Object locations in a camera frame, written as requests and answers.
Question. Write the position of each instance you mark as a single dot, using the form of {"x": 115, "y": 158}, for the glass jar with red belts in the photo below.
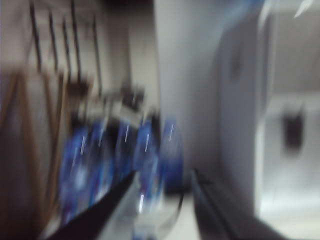
{"x": 155, "y": 215}

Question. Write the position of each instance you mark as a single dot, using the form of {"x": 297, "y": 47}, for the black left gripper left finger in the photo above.
{"x": 100, "y": 207}

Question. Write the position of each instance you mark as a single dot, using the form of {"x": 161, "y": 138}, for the blue-label plastic water bottle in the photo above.
{"x": 100, "y": 155}
{"x": 172, "y": 155}
{"x": 147, "y": 147}
{"x": 125, "y": 150}
{"x": 73, "y": 170}

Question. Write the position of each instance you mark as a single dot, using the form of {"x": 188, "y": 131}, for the black stair railing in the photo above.
{"x": 75, "y": 37}

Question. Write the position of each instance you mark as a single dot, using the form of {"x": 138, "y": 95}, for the grey dispenser tap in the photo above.
{"x": 293, "y": 127}

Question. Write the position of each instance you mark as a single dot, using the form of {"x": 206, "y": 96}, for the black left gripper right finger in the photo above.
{"x": 212, "y": 215}

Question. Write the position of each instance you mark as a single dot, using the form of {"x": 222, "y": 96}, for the wooden frame with plastic wrap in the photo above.
{"x": 27, "y": 130}

